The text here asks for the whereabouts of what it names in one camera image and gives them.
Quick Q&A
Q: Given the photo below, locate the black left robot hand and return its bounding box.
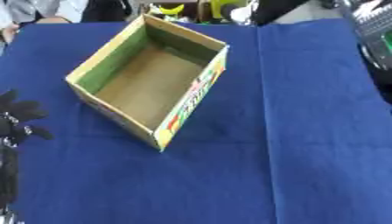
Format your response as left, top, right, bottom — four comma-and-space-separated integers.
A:
0, 88, 55, 212

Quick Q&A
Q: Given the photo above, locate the tan cardboard box green inside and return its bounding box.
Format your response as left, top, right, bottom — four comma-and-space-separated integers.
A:
64, 13, 230, 153

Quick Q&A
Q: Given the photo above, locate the person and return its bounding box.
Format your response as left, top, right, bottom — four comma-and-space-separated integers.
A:
0, 0, 91, 45

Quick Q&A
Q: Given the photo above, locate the yellow toy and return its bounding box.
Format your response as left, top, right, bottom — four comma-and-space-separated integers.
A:
150, 3, 187, 17

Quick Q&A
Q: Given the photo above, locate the yellow-green object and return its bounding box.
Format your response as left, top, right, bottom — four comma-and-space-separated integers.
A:
206, 0, 250, 19

